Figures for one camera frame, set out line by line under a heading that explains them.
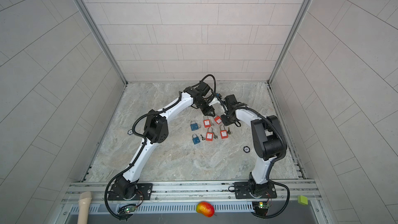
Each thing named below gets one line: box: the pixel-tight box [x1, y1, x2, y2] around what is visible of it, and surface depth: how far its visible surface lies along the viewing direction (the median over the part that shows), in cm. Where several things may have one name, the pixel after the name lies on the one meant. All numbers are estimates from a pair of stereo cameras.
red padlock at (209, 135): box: [205, 126, 215, 142], surface depth 90 cm
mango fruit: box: [195, 201, 216, 218], surface depth 65 cm
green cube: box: [297, 194, 309, 206], surface depth 68 cm
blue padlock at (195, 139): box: [191, 133, 201, 145], surface depth 89 cm
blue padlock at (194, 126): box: [190, 119, 199, 132], surface depth 93 cm
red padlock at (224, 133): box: [219, 124, 229, 139], surface depth 91 cm
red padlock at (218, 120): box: [214, 115, 223, 125], surface depth 94 cm
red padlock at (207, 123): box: [203, 119, 211, 129], surface depth 95 cm
